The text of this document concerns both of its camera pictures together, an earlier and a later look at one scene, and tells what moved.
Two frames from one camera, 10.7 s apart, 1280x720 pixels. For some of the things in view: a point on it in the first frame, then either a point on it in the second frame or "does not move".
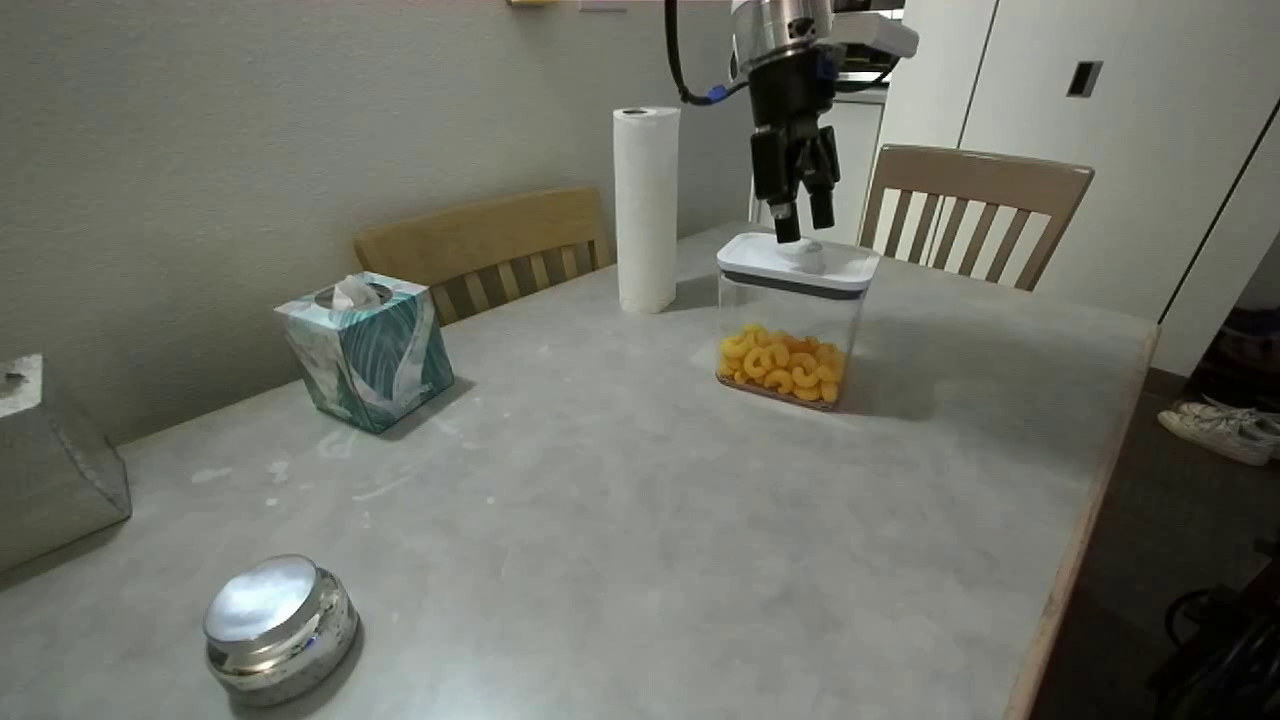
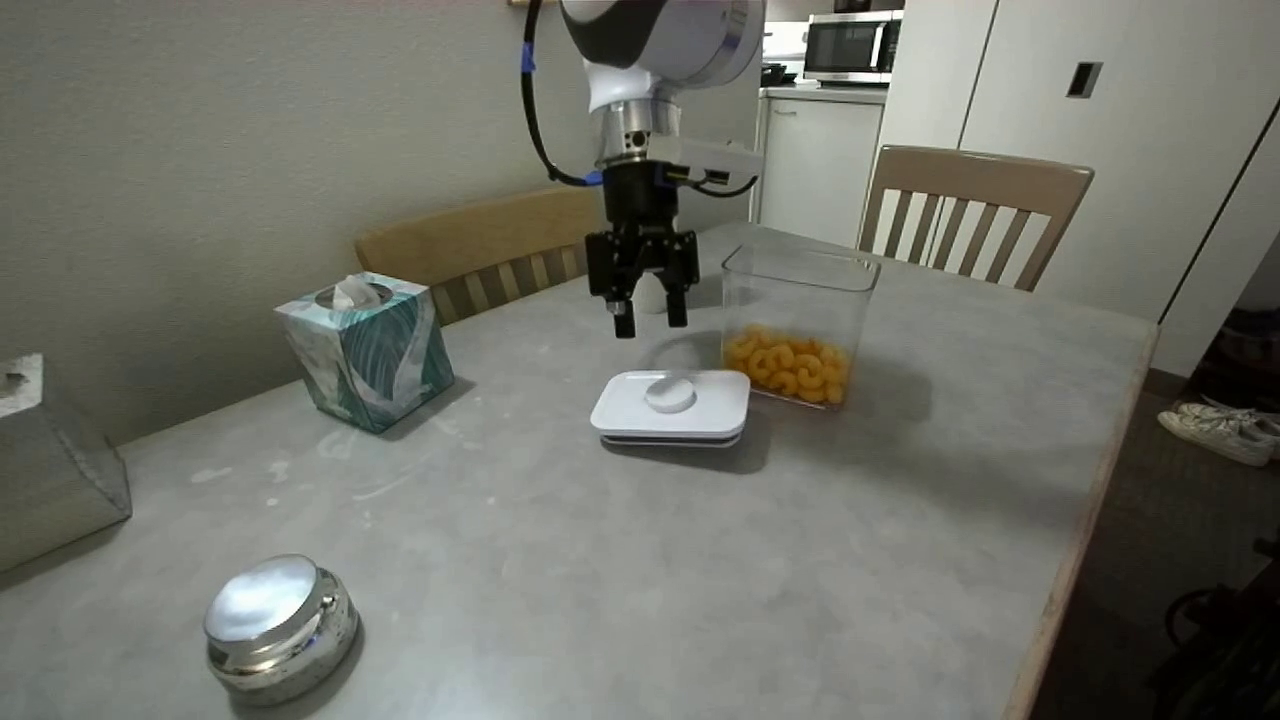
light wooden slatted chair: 973,208 does not move
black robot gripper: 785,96 to 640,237
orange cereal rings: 780,360 does not move
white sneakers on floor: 1238,434 does not move
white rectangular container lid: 816,260 to 682,411
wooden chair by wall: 489,255 does not move
